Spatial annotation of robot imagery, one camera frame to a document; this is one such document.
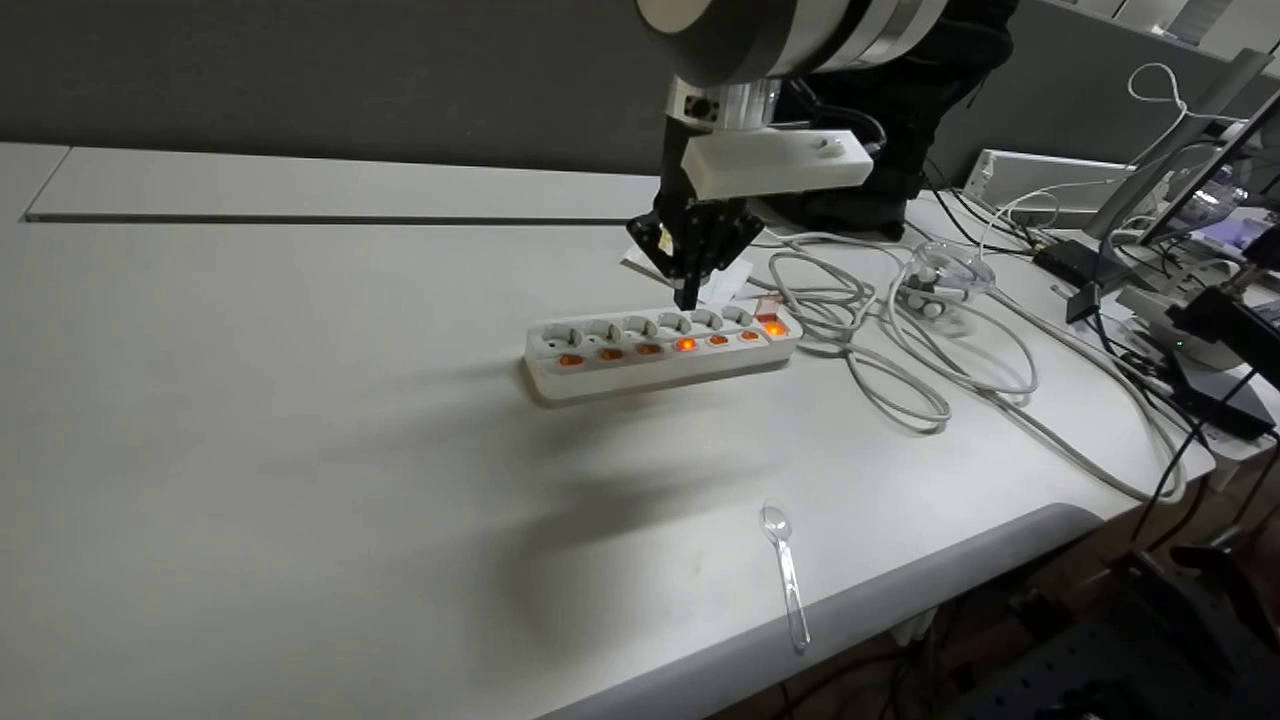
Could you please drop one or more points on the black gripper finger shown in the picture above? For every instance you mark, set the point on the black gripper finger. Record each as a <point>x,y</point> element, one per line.
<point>675,261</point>
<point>727,261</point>

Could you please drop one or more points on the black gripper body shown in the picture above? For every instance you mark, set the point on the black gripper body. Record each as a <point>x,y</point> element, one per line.
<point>715,220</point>

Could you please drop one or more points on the white multi-socket power strip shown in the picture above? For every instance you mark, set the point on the white multi-socket power strip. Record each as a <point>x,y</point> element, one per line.
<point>624,364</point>

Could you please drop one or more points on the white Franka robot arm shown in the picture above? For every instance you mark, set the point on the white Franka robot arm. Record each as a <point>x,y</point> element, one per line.
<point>773,33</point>

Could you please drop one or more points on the clear plastic wrapper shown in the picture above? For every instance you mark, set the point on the clear plastic wrapper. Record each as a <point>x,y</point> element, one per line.
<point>947,283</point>

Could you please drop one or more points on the black fabric cover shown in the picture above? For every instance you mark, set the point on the black fabric cover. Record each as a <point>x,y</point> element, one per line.
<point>920,121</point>

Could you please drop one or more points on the black power adapter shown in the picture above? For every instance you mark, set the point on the black power adapter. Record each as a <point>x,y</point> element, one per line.
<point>1083,261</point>

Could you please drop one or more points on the grey desk partition panel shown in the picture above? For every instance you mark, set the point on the grey desk partition panel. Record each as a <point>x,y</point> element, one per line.
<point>333,83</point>

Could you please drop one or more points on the open laptop computer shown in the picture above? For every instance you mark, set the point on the open laptop computer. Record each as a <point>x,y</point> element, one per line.
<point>1223,186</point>

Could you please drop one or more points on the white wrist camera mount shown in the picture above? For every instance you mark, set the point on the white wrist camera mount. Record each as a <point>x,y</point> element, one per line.
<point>783,162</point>

